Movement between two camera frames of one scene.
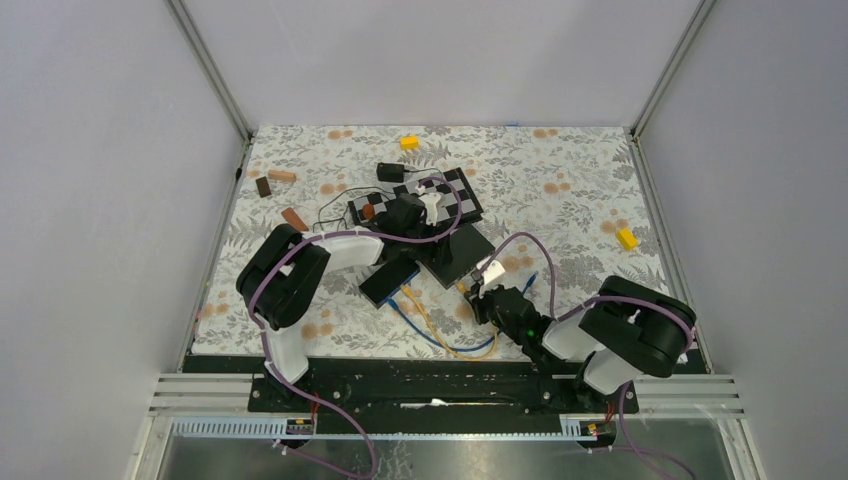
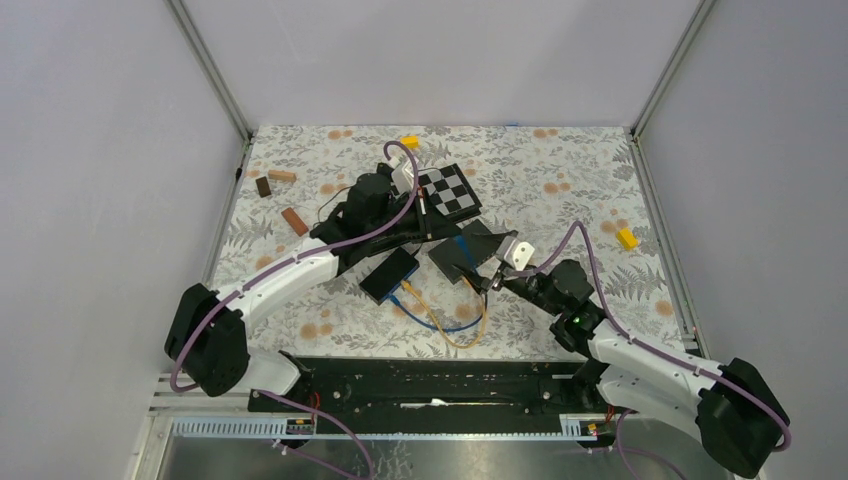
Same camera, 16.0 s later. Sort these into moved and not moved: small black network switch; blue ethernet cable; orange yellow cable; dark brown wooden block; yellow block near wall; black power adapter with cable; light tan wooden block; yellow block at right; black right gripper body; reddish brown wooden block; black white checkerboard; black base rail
Moved: orange yellow cable; black right gripper body; black power adapter with cable; blue ethernet cable
Not moved: small black network switch; yellow block at right; reddish brown wooden block; yellow block near wall; black base rail; light tan wooden block; dark brown wooden block; black white checkerboard
